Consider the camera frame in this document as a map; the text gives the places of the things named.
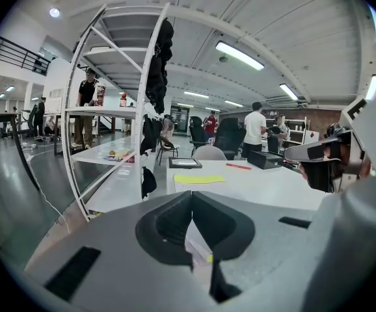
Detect black office chair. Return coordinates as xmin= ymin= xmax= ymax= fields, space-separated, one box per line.
xmin=189 ymin=116 xmax=207 ymax=149
xmin=213 ymin=118 xmax=247 ymax=161

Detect white metal shelving rack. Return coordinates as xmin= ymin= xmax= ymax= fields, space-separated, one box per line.
xmin=60 ymin=2 xmax=176 ymax=222

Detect white air conditioner unit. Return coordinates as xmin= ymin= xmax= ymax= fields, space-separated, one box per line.
xmin=46 ymin=88 xmax=64 ymax=114

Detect yellow items on shelf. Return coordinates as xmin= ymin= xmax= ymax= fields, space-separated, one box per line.
xmin=106 ymin=149 xmax=135 ymax=163

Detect black framed picture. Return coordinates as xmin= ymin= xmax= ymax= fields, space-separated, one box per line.
xmin=168 ymin=156 xmax=203 ymax=170

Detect red snack canister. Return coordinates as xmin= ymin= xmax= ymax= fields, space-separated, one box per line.
xmin=94 ymin=82 xmax=107 ymax=107

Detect black garments on rack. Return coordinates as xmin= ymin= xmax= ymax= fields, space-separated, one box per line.
xmin=144 ymin=18 xmax=175 ymax=115

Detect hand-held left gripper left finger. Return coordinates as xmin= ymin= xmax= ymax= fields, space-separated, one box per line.
xmin=12 ymin=190 xmax=215 ymax=312

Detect white booklet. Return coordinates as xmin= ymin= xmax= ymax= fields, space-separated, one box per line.
xmin=173 ymin=173 xmax=228 ymax=194

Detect white shelf unit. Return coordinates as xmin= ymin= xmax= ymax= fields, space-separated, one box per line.
xmin=285 ymin=117 xmax=308 ymax=146

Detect black box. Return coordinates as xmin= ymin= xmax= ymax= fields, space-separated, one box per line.
xmin=247 ymin=149 xmax=285 ymax=170

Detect white power cable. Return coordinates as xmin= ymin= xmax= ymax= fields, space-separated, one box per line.
xmin=28 ymin=156 xmax=72 ymax=235

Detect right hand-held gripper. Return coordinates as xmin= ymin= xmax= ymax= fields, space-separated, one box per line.
xmin=284 ymin=97 xmax=374 ymax=194

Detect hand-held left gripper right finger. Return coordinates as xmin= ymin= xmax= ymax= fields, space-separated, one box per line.
xmin=191 ymin=190 xmax=321 ymax=305

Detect dark wooden frame chair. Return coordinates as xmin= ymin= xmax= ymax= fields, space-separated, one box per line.
xmin=157 ymin=136 xmax=180 ymax=166

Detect black balcony railing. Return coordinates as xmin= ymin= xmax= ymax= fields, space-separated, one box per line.
xmin=0 ymin=34 xmax=51 ymax=77

